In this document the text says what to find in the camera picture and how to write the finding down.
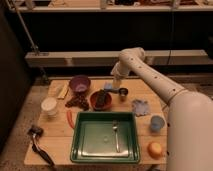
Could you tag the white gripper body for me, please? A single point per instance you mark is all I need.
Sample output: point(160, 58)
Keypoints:
point(118, 72)

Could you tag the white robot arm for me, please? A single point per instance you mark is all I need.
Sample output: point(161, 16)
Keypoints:
point(190, 117)

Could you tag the dark brush in red bowl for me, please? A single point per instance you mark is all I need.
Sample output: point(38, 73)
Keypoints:
point(101, 98)

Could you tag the red bowl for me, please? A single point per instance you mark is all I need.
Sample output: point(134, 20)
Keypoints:
point(107, 102)

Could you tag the purple bowl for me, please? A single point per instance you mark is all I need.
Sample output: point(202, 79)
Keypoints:
point(80, 84)

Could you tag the blue crumpled cloth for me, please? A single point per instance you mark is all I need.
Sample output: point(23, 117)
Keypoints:
point(140, 107)

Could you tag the metal spoon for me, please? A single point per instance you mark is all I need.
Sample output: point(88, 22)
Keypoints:
point(115, 128)

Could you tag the white shelf beam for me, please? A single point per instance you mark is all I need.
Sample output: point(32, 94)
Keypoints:
point(109, 58)

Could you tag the blue plastic cup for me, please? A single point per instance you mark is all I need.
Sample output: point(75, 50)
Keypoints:
point(156, 123)

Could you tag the orange carrot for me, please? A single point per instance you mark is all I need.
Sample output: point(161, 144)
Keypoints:
point(69, 119)

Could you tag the green plastic tray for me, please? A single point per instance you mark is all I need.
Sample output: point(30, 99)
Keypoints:
point(94, 138)

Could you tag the white cup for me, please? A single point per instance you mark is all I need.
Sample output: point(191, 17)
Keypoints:
point(49, 106)

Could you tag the orange fruit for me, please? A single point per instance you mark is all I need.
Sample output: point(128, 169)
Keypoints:
point(155, 150)

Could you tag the metal stand pole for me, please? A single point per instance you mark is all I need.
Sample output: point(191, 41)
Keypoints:
point(34, 47)

